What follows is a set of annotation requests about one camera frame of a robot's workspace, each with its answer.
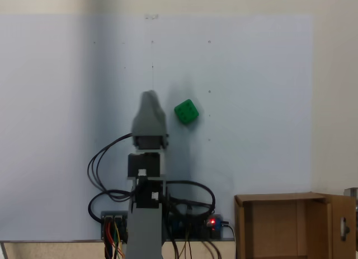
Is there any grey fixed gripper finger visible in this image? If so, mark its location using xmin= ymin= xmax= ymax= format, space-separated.
xmin=131 ymin=90 xmax=154 ymax=137

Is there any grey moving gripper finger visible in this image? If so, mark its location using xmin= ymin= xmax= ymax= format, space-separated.
xmin=150 ymin=90 xmax=168 ymax=136

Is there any green die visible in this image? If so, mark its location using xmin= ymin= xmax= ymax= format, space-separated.
xmin=173 ymin=98 xmax=200 ymax=125

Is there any blue board with red LED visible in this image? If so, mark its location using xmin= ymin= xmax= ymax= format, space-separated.
xmin=205 ymin=214 xmax=225 ymax=233

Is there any brown cardboard box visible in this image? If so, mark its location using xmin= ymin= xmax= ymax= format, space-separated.
xmin=234 ymin=191 xmax=356 ymax=259

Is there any black servo cable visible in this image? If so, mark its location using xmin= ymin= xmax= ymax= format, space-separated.
xmin=87 ymin=132 xmax=135 ymax=201
xmin=164 ymin=180 xmax=216 ymax=216

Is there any circuit board with jumper wires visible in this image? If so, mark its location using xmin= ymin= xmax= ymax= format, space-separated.
xmin=101 ymin=211 xmax=129 ymax=241

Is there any thick black cable loop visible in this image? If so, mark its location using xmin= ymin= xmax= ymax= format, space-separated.
xmin=88 ymin=189 xmax=132 ymax=224

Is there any yellow jumper wire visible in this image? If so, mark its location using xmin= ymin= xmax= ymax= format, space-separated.
xmin=112 ymin=221 xmax=122 ymax=256

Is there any orange jumper wire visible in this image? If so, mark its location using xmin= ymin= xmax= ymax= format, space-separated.
xmin=103 ymin=220 xmax=112 ymax=259

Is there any thin yellow wire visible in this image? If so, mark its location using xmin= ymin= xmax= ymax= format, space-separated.
xmin=181 ymin=224 xmax=191 ymax=259

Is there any black USB cable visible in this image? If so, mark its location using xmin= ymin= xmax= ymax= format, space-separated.
xmin=223 ymin=221 xmax=237 ymax=259

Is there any grey base plate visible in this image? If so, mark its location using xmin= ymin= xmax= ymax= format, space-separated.
xmin=100 ymin=210 xmax=236 ymax=242

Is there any thin red wire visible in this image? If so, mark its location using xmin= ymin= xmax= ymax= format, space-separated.
xmin=202 ymin=240 xmax=222 ymax=259

